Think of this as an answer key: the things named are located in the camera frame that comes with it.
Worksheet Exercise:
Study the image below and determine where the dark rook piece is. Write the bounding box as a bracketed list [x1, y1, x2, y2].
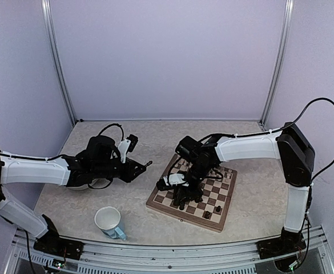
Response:
[203, 211, 211, 219]

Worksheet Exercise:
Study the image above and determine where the grey silicone round lid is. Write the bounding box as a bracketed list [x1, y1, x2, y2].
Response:
[67, 184, 88, 191]

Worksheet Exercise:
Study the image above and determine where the left aluminium frame post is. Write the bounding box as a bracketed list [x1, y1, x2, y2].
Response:
[41, 0, 77, 127]

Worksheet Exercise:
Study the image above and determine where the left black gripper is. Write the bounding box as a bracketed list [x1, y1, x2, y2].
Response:
[92, 158, 146, 183]

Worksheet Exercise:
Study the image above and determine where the right aluminium frame post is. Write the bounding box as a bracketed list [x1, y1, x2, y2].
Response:
[260, 0, 295, 128]

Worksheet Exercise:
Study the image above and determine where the dark bishop piece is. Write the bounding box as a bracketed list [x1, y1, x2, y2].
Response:
[145, 160, 152, 167]

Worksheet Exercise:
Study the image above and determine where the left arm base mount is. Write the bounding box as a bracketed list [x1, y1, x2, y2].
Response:
[34, 235, 84, 260]

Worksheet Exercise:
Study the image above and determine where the front aluminium rail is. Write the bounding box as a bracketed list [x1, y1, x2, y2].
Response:
[5, 225, 334, 274]

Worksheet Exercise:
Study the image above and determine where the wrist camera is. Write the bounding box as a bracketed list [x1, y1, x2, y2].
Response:
[118, 134, 139, 163]
[156, 174, 189, 191]

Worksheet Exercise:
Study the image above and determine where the aluminium frame post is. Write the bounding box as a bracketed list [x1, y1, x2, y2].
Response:
[260, 0, 295, 128]
[41, 0, 77, 127]

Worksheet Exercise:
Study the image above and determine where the wooden chess board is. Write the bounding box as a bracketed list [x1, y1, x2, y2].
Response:
[146, 166, 238, 232]

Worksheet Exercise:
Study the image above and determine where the light blue mug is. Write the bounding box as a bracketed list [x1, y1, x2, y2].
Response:
[94, 206, 127, 240]

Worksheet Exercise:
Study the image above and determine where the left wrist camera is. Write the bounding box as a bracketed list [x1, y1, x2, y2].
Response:
[118, 134, 139, 163]

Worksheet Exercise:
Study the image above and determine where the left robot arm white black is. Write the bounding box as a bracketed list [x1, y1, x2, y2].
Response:
[0, 135, 151, 254]

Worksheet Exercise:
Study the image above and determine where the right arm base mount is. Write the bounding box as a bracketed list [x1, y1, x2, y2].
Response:
[256, 233, 307, 260]

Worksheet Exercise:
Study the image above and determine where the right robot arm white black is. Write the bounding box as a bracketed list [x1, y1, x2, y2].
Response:
[164, 122, 315, 253]

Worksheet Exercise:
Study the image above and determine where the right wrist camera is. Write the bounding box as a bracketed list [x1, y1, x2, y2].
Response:
[156, 174, 189, 191]

